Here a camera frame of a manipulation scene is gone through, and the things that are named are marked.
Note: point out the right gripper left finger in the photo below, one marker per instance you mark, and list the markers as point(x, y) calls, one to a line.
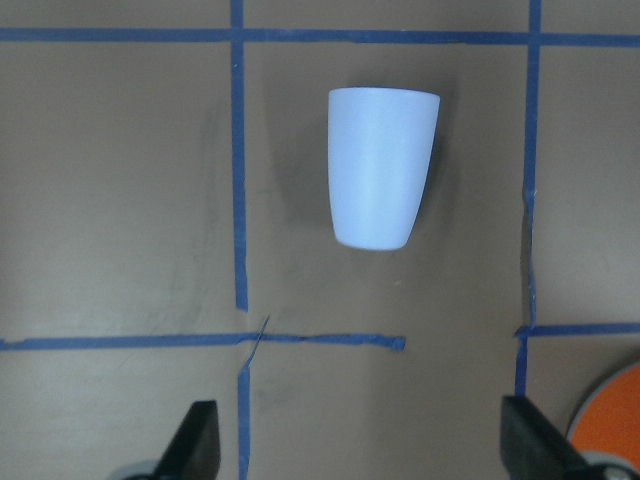
point(194, 451)

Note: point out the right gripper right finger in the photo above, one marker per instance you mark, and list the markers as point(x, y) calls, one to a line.
point(532, 448)

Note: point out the light blue plastic cup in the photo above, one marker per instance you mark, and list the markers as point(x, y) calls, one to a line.
point(380, 142)

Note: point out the orange cylindrical can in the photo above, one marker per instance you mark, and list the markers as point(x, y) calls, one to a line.
point(607, 422)

